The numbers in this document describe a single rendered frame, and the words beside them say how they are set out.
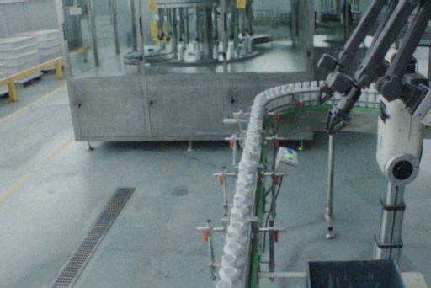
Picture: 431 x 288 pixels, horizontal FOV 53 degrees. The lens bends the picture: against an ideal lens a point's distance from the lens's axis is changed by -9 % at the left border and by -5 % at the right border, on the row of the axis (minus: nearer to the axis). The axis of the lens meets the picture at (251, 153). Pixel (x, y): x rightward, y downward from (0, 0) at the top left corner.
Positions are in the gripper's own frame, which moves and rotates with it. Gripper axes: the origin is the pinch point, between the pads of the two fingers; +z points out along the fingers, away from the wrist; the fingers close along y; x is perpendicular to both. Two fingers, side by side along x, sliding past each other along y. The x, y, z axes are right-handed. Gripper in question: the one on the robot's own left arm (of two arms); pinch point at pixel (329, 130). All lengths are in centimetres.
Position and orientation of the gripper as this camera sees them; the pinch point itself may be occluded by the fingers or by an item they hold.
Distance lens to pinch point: 179.9
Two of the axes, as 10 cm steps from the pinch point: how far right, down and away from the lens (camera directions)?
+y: 0.0, 3.5, -9.4
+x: 8.6, 4.7, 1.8
